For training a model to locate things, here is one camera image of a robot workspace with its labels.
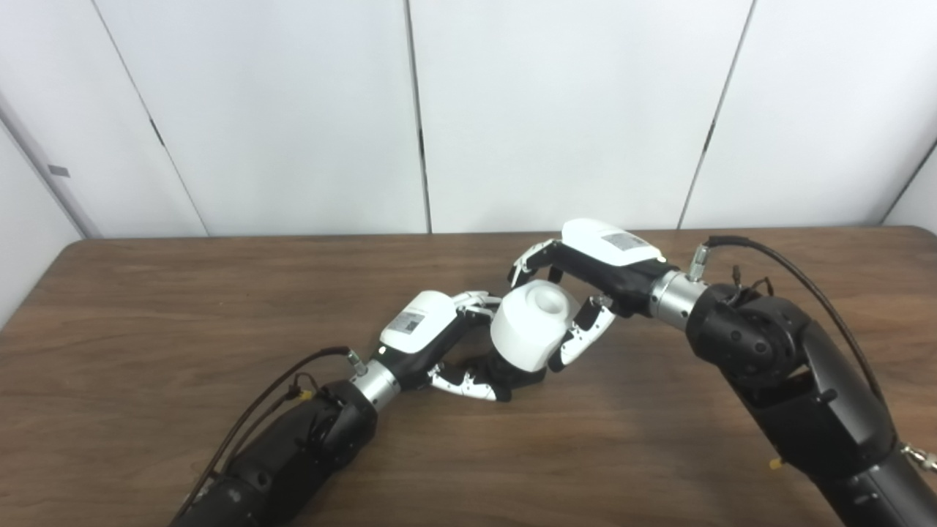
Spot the black holder part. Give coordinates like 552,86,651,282
439,351,550,400

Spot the round white piece with holes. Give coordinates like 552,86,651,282
490,280,581,374

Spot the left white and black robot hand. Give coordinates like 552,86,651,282
370,290,513,402

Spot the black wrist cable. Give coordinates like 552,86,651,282
688,235,937,469
179,346,367,513

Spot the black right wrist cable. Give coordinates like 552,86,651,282
688,235,937,469

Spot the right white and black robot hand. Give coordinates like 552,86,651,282
509,218,667,373

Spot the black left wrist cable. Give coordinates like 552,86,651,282
179,346,367,513

